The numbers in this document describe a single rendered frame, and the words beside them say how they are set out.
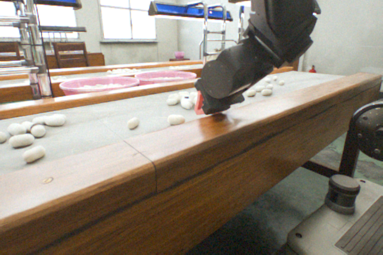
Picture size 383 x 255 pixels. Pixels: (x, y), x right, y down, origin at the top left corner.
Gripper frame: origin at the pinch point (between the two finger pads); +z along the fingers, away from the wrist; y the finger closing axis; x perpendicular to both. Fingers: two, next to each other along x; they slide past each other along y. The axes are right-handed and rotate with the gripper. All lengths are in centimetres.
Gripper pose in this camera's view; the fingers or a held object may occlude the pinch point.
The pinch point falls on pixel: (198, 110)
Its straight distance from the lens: 51.1
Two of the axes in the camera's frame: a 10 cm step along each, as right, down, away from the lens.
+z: -5.0, 4.3, 7.5
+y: -7.6, 1.9, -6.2
